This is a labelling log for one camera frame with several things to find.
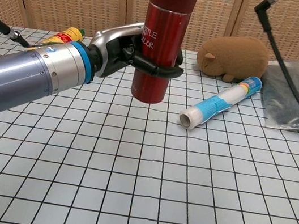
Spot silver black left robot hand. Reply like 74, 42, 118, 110
84, 14, 192, 92

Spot red thermos bottle white lettering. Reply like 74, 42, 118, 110
129, 0, 200, 110

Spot white checkered tablecloth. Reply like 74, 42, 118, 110
0, 17, 299, 224

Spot yellow squeeze bottle red label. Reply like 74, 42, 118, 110
39, 21, 87, 51

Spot brown capybara plush toy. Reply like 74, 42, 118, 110
194, 28, 273, 89

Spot plastic wrap roll blue label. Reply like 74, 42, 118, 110
177, 65, 264, 141

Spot clear plastic bag dark contents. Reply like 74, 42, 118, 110
255, 50, 299, 134

